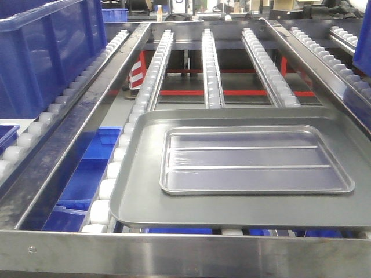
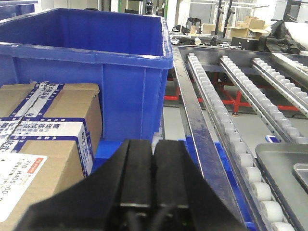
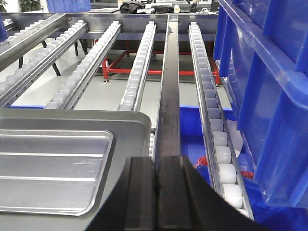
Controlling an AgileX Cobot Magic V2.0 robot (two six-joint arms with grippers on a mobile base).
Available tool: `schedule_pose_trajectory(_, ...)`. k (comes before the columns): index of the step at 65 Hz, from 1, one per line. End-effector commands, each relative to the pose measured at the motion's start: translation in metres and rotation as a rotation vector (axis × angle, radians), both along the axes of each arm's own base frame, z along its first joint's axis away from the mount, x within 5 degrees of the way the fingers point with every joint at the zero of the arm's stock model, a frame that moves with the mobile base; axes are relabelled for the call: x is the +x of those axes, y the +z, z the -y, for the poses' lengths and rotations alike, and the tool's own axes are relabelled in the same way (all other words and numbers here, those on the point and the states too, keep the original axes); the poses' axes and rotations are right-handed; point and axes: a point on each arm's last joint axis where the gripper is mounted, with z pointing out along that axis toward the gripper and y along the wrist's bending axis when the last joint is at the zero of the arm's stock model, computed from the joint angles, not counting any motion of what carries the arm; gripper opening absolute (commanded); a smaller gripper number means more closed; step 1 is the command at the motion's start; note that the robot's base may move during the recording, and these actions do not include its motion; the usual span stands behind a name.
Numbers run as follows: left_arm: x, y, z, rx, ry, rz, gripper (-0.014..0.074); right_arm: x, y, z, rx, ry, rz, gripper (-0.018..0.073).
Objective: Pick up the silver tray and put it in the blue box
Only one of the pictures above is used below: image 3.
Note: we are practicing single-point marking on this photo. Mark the left-centre white roller track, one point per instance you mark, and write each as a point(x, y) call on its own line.
point(69, 93)

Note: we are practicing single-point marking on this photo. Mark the silver metal tray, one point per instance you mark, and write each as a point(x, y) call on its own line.
point(57, 167)

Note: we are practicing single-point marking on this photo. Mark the green potted plant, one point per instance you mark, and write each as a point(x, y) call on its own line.
point(29, 5)

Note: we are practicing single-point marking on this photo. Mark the lower blue plastic bin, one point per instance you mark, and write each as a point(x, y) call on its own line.
point(274, 218)

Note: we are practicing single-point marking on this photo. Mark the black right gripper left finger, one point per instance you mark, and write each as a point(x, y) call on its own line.
point(131, 204)

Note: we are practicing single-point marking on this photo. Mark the far left roller track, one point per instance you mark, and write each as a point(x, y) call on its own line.
point(13, 32)

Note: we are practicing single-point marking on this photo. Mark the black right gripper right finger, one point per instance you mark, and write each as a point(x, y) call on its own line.
point(187, 203)

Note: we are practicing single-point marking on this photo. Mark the right white roller track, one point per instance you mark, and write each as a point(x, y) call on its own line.
point(223, 168)

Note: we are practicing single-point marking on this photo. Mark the black bag on table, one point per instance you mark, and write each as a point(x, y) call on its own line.
point(131, 7)

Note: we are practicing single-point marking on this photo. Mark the left white roller track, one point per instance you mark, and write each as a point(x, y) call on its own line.
point(17, 83)

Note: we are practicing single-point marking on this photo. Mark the red item in bin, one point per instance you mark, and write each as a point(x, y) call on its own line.
point(202, 161)

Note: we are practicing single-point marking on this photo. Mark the large blue plastic bin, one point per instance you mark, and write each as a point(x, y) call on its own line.
point(262, 47)

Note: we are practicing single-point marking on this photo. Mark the centre white roller track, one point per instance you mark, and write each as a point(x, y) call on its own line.
point(132, 98)

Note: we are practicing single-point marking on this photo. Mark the red metal cart frame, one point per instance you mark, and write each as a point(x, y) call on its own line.
point(121, 56)

